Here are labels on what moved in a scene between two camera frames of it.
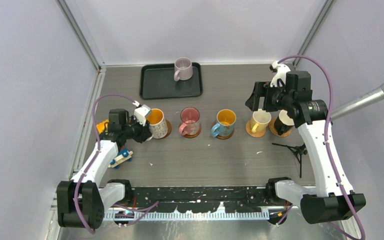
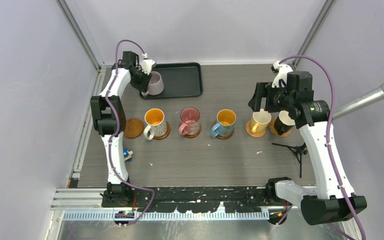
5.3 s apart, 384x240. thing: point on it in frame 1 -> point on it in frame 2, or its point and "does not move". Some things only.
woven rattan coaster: x=273 y=130 does not move
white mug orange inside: x=158 y=124 does not move
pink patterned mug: x=190 y=118 does not move
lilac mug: x=183 y=70 -> x=156 y=86
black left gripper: x=144 y=132 -> x=144 y=86
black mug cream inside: x=284 y=122 does not move
